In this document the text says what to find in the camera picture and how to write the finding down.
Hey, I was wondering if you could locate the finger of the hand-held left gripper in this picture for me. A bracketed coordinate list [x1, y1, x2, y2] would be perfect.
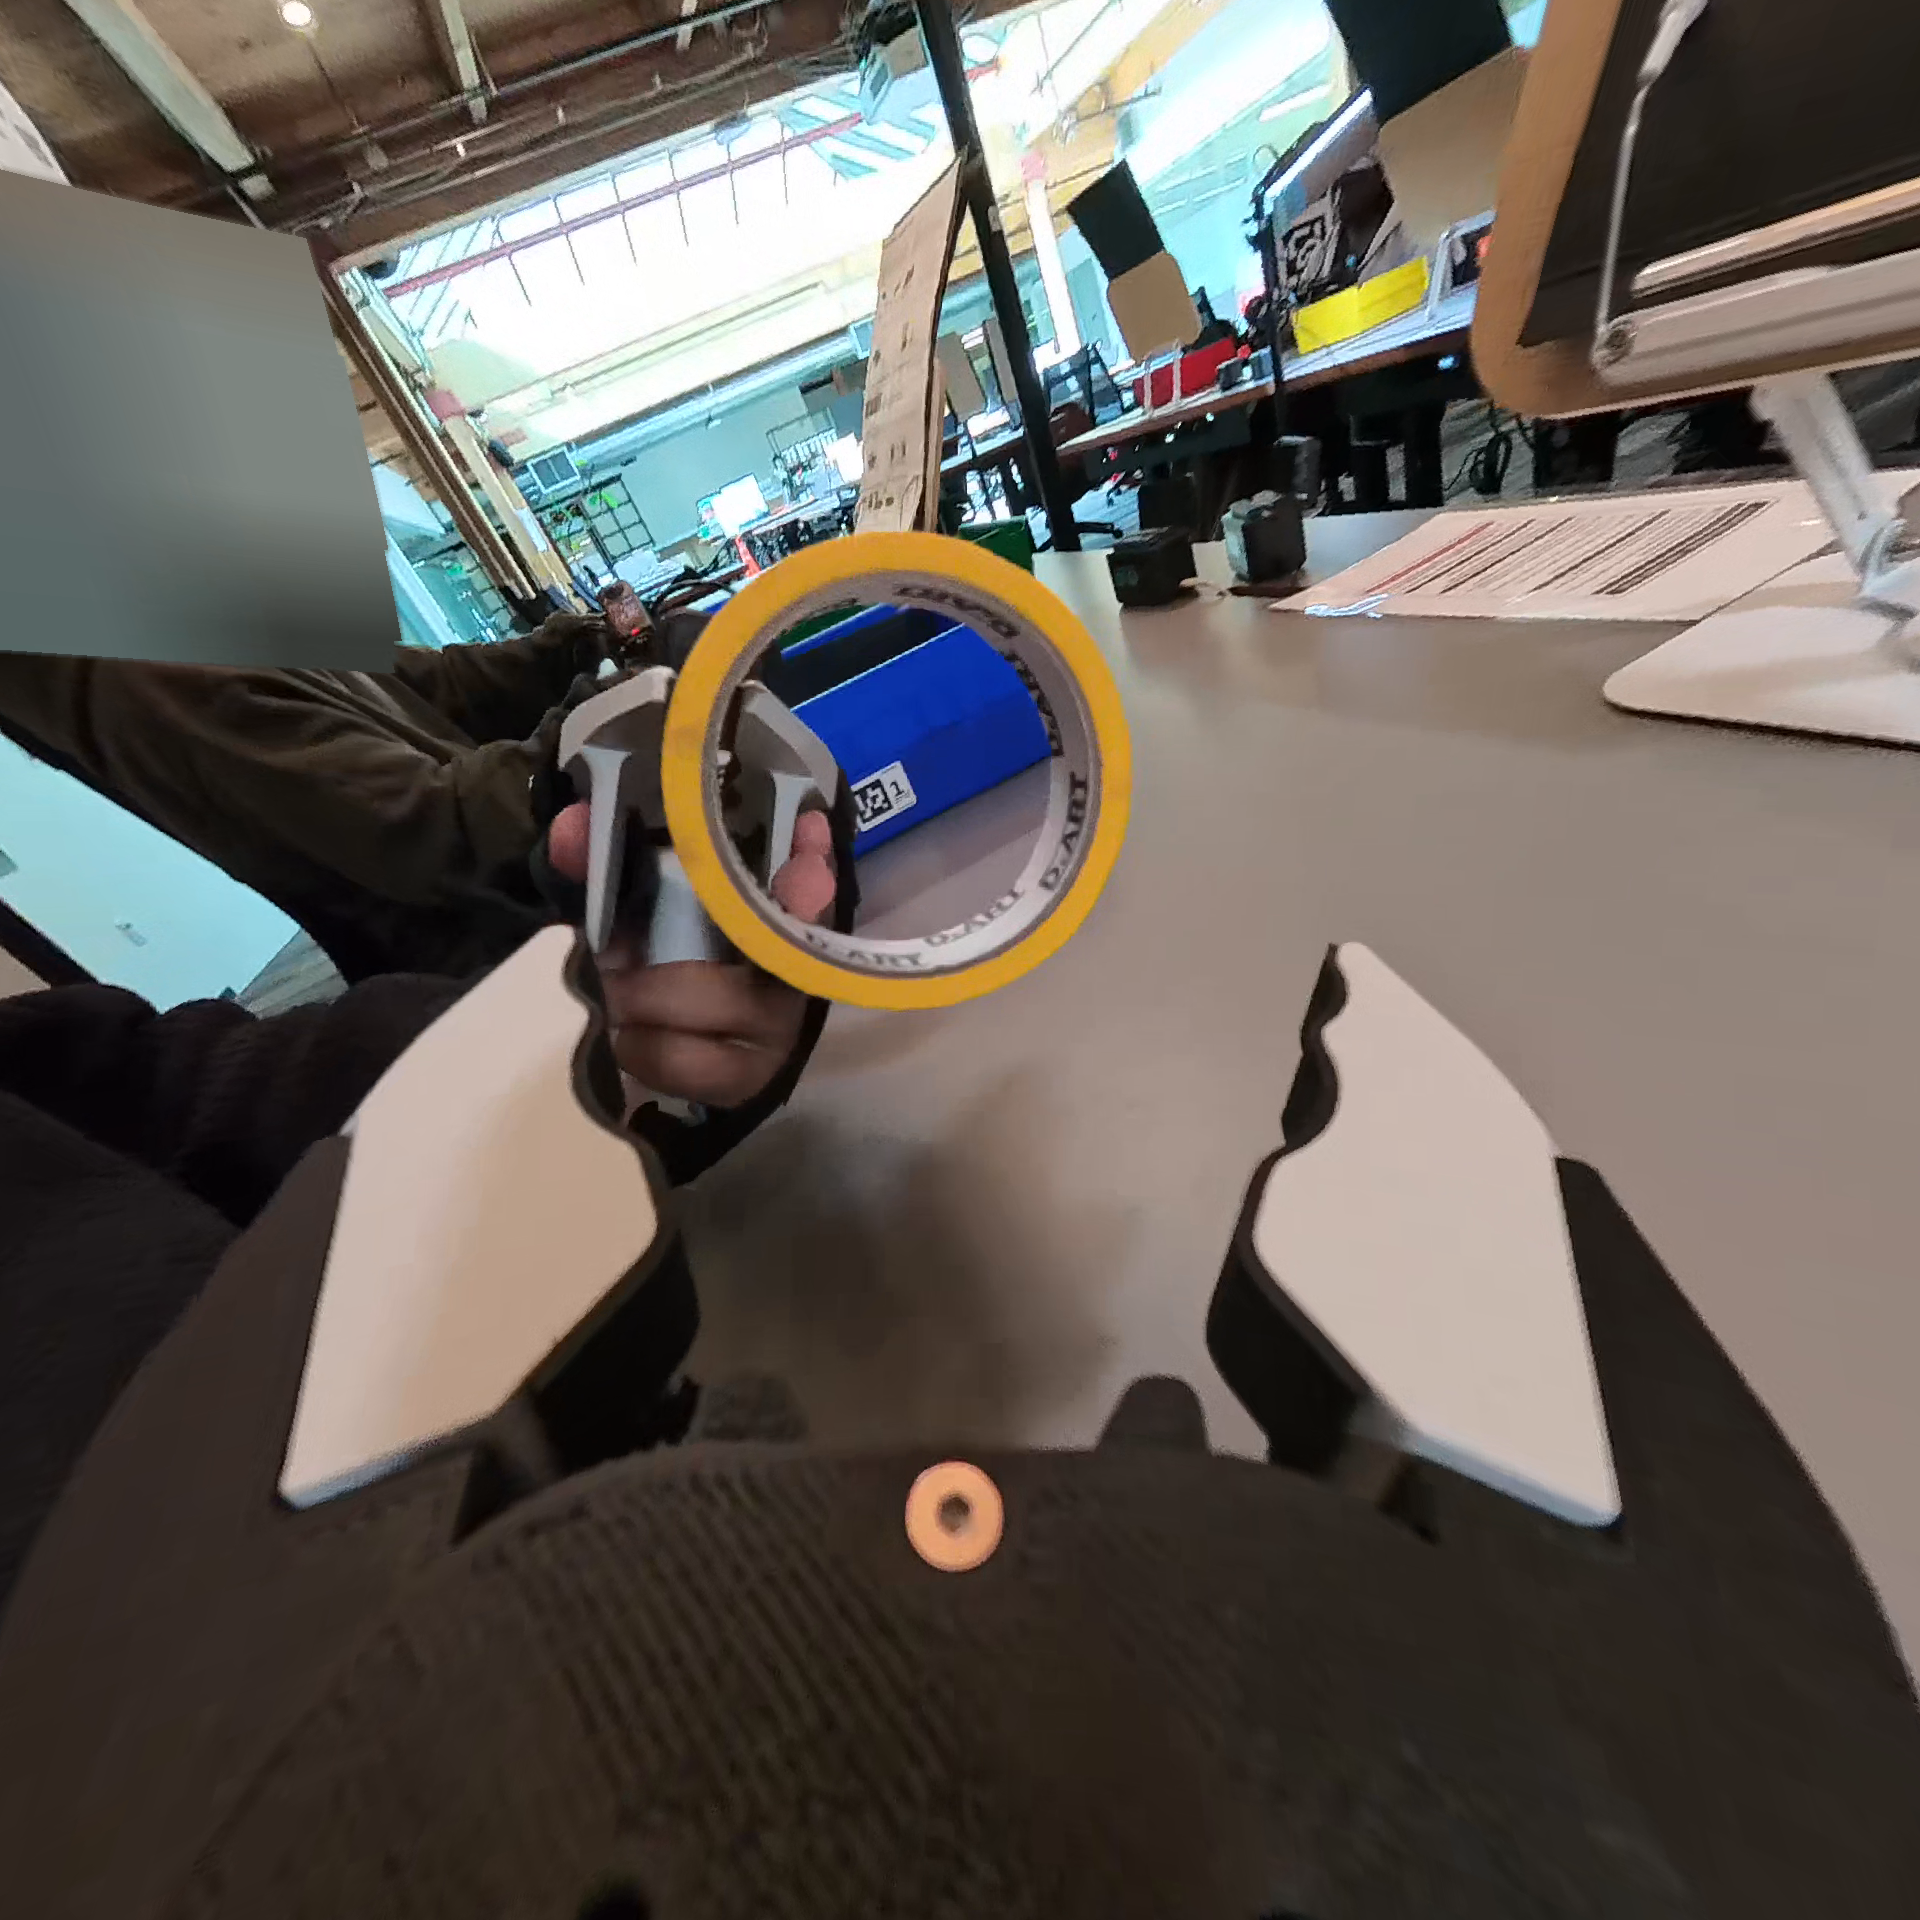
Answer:
[559, 667, 680, 959]
[727, 682, 846, 907]

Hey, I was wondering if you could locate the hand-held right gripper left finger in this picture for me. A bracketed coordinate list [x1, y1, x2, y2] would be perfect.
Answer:
[276, 925, 702, 1513]

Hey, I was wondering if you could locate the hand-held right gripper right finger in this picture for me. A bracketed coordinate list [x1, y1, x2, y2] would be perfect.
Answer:
[1207, 942, 1626, 1531]

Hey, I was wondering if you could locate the blue storage bin with tag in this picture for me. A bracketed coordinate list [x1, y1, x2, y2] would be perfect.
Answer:
[776, 605, 1057, 860]

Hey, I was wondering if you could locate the yellow masking tape roll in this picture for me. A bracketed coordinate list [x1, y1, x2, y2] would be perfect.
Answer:
[661, 533, 1137, 1013]

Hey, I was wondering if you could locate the person's left forearm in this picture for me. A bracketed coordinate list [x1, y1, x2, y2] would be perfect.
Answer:
[0, 972, 513, 1224]

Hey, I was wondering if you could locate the person's left hand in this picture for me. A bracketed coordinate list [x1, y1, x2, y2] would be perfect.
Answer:
[545, 803, 843, 1112]

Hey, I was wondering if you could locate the black battery charger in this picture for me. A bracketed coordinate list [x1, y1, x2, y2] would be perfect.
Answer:
[1223, 492, 1313, 588]
[1107, 528, 1203, 611]

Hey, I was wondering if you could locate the cardboard sign board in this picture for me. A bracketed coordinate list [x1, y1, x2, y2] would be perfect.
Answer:
[853, 155, 974, 539]

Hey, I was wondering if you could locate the black pole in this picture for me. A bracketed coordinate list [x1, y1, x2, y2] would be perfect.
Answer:
[913, 0, 1086, 555]

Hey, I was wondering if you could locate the red storage bin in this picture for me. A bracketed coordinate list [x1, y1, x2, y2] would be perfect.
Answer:
[1128, 339, 1245, 415]

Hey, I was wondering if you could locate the long wooden workbench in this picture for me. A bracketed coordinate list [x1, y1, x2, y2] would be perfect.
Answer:
[1051, 323, 1480, 520]

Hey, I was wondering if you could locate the black and cardboard panel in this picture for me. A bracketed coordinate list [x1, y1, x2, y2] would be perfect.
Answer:
[1065, 157, 1207, 367]
[1323, 0, 1536, 204]

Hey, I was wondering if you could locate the white tablet stand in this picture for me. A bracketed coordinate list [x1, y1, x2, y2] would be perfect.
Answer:
[1591, 0, 1920, 751]

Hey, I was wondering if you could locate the printed paper sheet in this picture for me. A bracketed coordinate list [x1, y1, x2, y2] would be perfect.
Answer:
[1273, 476, 1849, 626]

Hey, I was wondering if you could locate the yellow storage bin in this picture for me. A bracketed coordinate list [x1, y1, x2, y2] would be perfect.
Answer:
[1290, 259, 1434, 359]

